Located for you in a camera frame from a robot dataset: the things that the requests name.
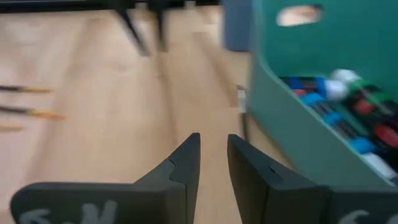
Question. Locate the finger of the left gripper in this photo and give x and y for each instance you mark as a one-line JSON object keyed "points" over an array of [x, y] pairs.
{"points": [[133, 32], [161, 28]]}

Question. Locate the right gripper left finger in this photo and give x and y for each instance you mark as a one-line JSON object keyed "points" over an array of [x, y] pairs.
{"points": [[168, 193]]}

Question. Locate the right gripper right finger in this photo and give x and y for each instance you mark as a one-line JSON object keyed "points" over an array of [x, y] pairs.
{"points": [[267, 193]]}

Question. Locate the teal plastic bin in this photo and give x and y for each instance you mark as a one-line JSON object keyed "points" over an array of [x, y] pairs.
{"points": [[280, 124]]}

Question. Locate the blue plastic cup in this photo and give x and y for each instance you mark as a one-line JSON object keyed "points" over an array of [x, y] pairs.
{"points": [[237, 28]]}

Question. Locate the small dark blue paint bottle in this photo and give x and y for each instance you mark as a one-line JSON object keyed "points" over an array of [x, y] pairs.
{"points": [[335, 90]]}

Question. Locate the black paintbrush gold ferrule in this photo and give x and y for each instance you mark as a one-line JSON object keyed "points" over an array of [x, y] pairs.
{"points": [[18, 109], [18, 89]]}

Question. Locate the small brown paint bottle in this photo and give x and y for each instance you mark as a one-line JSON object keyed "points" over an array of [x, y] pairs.
{"points": [[387, 134]]}

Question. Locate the black paintbrush silver ferrule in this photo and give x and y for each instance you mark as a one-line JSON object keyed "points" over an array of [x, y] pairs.
{"points": [[11, 127]]}

